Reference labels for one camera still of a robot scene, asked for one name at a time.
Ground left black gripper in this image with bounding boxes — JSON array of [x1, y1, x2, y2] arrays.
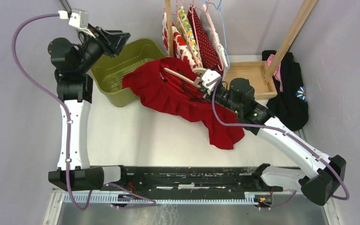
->
[[77, 23, 132, 74]]

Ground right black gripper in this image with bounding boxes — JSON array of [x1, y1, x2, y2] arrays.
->
[[197, 83, 242, 114]]

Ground cream plastic hanger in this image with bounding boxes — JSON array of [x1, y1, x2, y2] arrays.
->
[[164, 67, 207, 88]]

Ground red skirt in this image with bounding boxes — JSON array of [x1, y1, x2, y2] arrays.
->
[[122, 57, 245, 150]]

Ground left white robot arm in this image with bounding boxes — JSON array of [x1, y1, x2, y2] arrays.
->
[[47, 27, 130, 191]]

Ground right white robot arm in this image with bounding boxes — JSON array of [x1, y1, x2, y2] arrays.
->
[[198, 78, 350, 206]]

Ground wooden clothes rack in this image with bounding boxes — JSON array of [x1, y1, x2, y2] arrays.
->
[[164, 0, 318, 101]]

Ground green plastic basket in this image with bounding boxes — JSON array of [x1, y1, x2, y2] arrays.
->
[[90, 38, 166, 107]]

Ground white garment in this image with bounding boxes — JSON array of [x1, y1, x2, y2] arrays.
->
[[201, 3, 230, 76]]

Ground black garment with flower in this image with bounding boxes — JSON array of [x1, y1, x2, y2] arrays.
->
[[267, 52, 309, 131]]

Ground dark red polka-dot garment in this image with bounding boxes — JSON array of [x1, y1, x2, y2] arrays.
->
[[187, 7, 223, 75]]

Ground red poppy print garment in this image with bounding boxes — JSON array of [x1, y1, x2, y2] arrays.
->
[[162, 13, 198, 68]]

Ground yellow floral print garment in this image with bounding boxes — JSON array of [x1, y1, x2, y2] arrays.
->
[[175, 6, 203, 68]]

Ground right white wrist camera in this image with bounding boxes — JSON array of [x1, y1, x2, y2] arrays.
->
[[201, 69, 222, 95]]

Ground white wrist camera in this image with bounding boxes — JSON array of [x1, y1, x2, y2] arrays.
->
[[201, 69, 222, 95], [68, 8, 96, 38]]

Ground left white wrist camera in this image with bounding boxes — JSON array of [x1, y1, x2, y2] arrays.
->
[[68, 8, 96, 38]]

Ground pink wire hanger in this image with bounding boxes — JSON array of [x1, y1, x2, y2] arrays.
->
[[172, 1, 229, 75]]

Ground blue wire hanger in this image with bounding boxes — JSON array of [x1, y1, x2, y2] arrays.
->
[[206, 0, 230, 65]]

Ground white slotted cable duct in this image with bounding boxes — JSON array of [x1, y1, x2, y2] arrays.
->
[[62, 192, 274, 206]]

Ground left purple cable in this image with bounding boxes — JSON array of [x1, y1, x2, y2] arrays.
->
[[12, 13, 93, 211]]

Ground purple cable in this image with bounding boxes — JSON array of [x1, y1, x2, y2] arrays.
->
[[206, 77, 350, 209], [12, 13, 93, 211]]

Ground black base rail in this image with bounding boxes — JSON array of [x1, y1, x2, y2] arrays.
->
[[116, 166, 284, 200]]

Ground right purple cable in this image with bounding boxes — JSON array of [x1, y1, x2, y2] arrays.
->
[[206, 77, 350, 209]]

